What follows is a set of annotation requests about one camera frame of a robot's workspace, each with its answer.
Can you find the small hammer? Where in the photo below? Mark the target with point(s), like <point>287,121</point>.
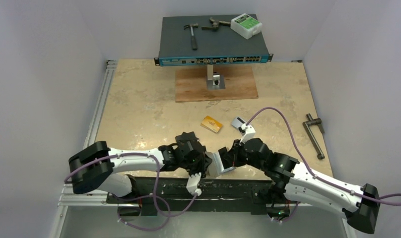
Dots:
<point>194,44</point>

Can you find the orange credit card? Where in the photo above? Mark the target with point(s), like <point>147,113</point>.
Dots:
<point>211,124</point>

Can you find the brown wooden board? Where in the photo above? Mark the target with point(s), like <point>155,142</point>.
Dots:
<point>190,84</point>

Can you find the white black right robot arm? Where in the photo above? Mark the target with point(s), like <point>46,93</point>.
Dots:
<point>355,203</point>

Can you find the white green plastic box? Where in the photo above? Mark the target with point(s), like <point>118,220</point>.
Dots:
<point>246,25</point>

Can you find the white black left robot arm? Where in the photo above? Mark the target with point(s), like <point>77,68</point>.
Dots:
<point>100,167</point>

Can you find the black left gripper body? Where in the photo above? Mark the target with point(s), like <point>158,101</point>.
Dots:
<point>197,165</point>

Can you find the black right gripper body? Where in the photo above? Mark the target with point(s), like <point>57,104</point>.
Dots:
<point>230,157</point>

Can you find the grey metal stand base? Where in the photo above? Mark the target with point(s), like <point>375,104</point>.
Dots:
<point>214,80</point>

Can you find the grey card holder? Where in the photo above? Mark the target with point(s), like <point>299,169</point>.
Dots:
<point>216,168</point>

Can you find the dark metal clamp tool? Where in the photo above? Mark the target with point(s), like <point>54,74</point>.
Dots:
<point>215,24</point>

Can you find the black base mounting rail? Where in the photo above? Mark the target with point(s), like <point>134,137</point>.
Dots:
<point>256,197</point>

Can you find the aluminium frame rail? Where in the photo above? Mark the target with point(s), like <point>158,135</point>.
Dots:
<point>67,198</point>

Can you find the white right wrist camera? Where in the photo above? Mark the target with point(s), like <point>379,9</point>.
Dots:
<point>248,132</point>

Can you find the silver white credit card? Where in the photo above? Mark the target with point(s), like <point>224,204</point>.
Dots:
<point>237,122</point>

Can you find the metal crank handle tool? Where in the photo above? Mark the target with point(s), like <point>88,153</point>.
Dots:
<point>307,125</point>

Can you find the blue network switch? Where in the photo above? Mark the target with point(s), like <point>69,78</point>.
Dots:
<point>221,47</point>

